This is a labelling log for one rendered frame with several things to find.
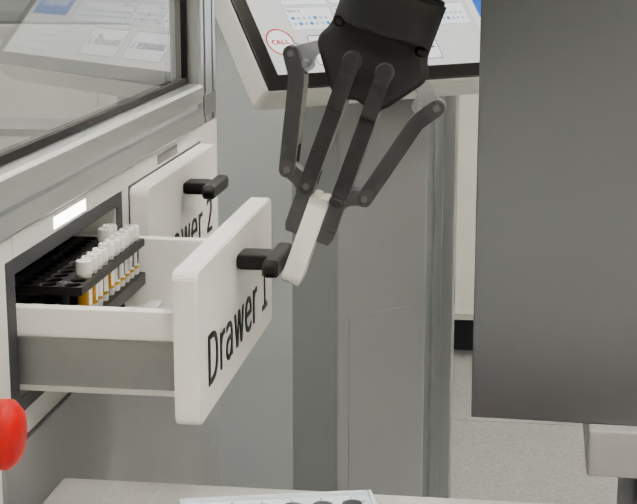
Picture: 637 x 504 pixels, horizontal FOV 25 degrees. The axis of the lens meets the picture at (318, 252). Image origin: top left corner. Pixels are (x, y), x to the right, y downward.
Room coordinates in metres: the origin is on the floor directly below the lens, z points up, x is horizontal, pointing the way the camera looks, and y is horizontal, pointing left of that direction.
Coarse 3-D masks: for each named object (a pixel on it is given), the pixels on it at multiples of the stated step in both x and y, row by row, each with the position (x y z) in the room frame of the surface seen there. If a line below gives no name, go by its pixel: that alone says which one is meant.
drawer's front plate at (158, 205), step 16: (208, 144) 1.55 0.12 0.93; (176, 160) 1.44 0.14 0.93; (192, 160) 1.45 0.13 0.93; (208, 160) 1.52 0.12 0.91; (160, 176) 1.34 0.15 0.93; (176, 176) 1.38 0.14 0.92; (192, 176) 1.45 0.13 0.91; (208, 176) 1.52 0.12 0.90; (144, 192) 1.28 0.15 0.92; (160, 192) 1.32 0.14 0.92; (176, 192) 1.38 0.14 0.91; (144, 208) 1.28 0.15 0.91; (160, 208) 1.32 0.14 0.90; (176, 208) 1.38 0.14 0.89; (192, 208) 1.45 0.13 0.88; (208, 208) 1.52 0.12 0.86; (144, 224) 1.28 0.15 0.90; (160, 224) 1.32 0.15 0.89; (176, 224) 1.38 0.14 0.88
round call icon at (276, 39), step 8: (264, 32) 1.85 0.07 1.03; (272, 32) 1.86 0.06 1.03; (280, 32) 1.86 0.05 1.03; (288, 32) 1.87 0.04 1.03; (272, 40) 1.85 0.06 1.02; (280, 40) 1.85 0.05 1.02; (288, 40) 1.86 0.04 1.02; (272, 48) 1.84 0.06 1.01; (280, 48) 1.84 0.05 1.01; (272, 56) 1.83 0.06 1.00; (280, 56) 1.84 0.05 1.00
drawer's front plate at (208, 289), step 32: (224, 224) 1.11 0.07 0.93; (256, 224) 1.16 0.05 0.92; (192, 256) 0.99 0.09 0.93; (224, 256) 1.04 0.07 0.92; (192, 288) 0.95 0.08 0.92; (224, 288) 1.03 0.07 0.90; (192, 320) 0.95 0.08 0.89; (224, 320) 1.03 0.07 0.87; (256, 320) 1.16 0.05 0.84; (192, 352) 0.95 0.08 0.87; (224, 352) 1.03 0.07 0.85; (192, 384) 0.95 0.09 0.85; (224, 384) 1.03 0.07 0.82; (192, 416) 0.95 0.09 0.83
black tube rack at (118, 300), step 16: (80, 240) 1.18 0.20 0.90; (96, 240) 1.18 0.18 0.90; (48, 256) 1.12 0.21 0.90; (64, 256) 1.13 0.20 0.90; (80, 256) 1.12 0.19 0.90; (32, 272) 1.06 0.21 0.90; (48, 272) 1.06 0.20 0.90; (64, 272) 1.08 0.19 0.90; (144, 272) 1.19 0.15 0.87; (16, 288) 1.02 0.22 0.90; (32, 288) 1.02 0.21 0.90; (48, 288) 1.02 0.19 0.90; (128, 288) 1.14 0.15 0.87; (64, 304) 1.03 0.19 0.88; (112, 304) 1.09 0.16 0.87
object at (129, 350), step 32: (160, 256) 1.22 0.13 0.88; (160, 288) 1.22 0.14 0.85; (32, 320) 0.98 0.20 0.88; (64, 320) 0.98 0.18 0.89; (96, 320) 0.98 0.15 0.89; (128, 320) 0.97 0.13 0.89; (160, 320) 0.97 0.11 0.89; (32, 352) 0.98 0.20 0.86; (64, 352) 0.98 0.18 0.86; (96, 352) 0.97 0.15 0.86; (128, 352) 0.97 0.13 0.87; (160, 352) 0.97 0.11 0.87; (32, 384) 0.98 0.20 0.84; (64, 384) 0.98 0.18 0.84; (96, 384) 0.97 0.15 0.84; (128, 384) 0.97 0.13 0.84; (160, 384) 0.97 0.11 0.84
